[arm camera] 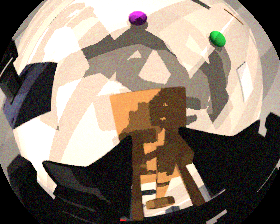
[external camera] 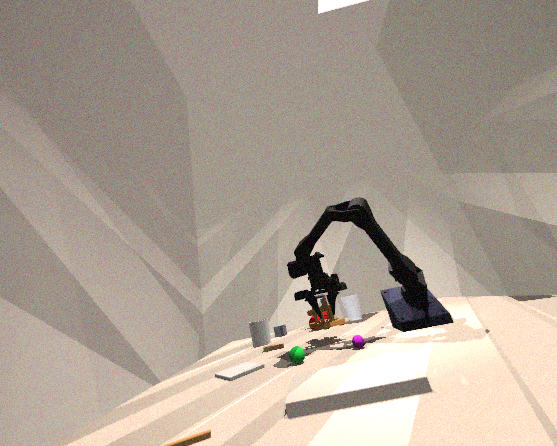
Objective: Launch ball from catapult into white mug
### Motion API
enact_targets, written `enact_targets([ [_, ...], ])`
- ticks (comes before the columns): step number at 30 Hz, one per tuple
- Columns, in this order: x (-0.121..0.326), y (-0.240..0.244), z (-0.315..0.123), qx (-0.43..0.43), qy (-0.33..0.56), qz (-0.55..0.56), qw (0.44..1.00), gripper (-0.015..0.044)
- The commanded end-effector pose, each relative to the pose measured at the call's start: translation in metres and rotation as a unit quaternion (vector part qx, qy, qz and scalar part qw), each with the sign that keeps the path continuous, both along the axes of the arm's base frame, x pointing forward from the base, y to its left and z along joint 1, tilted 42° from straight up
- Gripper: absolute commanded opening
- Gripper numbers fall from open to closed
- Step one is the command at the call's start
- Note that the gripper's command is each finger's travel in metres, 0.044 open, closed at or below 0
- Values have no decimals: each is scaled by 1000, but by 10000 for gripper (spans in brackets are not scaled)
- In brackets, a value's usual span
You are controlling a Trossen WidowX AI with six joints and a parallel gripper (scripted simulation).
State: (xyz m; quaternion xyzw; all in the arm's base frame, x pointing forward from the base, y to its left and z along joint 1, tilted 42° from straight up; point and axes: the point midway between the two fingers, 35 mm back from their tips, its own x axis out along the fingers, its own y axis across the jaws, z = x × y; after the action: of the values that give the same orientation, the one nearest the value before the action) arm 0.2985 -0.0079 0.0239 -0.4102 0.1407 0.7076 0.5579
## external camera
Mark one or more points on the green ball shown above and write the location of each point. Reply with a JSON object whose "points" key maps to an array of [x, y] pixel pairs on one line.
{"points": [[297, 355]]}

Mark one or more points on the red plastic cup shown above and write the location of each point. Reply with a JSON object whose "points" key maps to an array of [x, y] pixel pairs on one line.
{"points": [[312, 319]]}

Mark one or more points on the purple ball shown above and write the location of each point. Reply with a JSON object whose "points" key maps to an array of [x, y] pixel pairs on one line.
{"points": [[358, 341]]}

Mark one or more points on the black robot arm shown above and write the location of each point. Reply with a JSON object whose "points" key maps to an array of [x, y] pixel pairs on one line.
{"points": [[357, 210]]}

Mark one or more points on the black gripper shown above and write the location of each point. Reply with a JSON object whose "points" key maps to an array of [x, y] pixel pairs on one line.
{"points": [[310, 295]]}

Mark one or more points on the white plastic cup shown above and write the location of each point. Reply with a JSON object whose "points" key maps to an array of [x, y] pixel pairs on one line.
{"points": [[352, 307]]}

